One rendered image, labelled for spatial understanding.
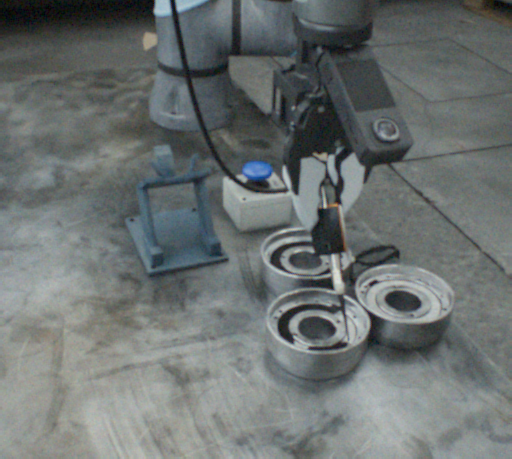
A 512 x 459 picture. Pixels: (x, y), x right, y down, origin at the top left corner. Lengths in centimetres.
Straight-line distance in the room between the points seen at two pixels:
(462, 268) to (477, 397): 165
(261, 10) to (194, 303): 52
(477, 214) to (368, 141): 210
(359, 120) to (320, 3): 10
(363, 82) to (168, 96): 63
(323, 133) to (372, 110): 7
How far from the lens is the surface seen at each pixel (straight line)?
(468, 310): 229
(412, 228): 261
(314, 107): 71
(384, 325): 83
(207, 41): 124
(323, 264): 91
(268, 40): 124
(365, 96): 69
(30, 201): 110
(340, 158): 76
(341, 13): 69
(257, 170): 100
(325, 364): 78
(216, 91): 128
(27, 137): 129
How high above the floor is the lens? 134
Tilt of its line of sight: 31 degrees down
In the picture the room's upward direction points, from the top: 2 degrees clockwise
